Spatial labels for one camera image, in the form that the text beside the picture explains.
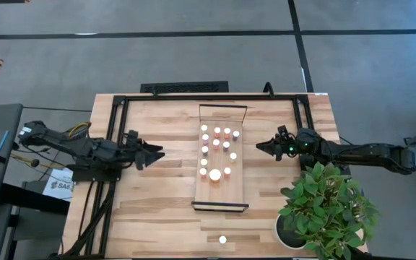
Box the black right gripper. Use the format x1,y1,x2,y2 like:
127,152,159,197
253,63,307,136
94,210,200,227
256,135,301,162

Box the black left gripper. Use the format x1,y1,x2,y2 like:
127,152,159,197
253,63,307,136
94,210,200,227
120,136,166,171

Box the large orange medicine bottle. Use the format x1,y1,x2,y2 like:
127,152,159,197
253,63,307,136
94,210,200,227
208,168,222,184

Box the black floor vent grille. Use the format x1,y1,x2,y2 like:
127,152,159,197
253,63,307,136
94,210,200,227
139,80,230,94

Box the green leafy plant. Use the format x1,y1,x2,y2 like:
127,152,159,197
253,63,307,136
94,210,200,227
278,161,379,260

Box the white plant pot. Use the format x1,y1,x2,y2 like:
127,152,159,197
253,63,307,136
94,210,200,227
274,212,308,251

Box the white printed paper sheet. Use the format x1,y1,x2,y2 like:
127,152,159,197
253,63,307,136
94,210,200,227
42,168,75,202

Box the black cable loop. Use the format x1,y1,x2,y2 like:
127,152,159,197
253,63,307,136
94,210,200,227
262,82,276,99

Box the wooden shelf black frame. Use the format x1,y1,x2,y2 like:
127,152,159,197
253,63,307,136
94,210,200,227
191,103,250,213

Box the yellow cable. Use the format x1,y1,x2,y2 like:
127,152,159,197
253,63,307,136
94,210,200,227
67,121,92,138

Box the black aluminium table frame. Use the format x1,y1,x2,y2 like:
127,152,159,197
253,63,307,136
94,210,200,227
61,92,317,259

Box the black floor cable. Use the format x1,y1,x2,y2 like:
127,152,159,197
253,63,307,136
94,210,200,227
22,105,92,113

